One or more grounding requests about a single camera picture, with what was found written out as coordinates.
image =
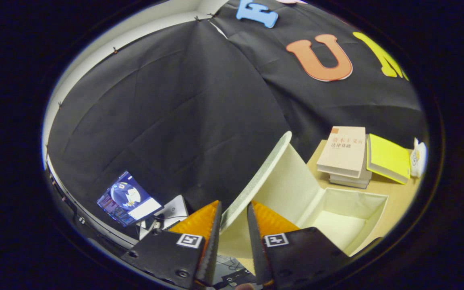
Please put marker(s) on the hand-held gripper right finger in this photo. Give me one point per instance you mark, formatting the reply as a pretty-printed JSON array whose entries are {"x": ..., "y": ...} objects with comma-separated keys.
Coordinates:
[{"x": 256, "y": 245}]

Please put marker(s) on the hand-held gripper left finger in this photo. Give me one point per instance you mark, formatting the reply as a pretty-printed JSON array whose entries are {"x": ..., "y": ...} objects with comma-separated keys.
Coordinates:
[{"x": 212, "y": 245}]

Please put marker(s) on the olive fabric storage box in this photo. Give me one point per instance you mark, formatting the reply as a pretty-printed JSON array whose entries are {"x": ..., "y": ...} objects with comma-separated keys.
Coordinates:
[{"x": 288, "y": 181}]

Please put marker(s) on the pale grey book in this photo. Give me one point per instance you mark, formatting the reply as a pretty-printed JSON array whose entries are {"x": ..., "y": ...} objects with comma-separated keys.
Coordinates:
[{"x": 353, "y": 181}]

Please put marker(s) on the beige book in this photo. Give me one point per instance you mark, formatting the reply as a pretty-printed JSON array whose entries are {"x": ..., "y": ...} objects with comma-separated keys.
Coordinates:
[{"x": 342, "y": 153}]

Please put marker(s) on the yellow book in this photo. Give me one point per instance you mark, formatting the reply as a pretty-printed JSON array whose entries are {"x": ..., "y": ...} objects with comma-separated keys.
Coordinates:
[{"x": 389, "y": 159}]

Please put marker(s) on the white plush toy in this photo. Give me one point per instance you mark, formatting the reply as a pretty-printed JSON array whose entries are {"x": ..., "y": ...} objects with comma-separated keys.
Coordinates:
[{"x": 418, "y": 159}]

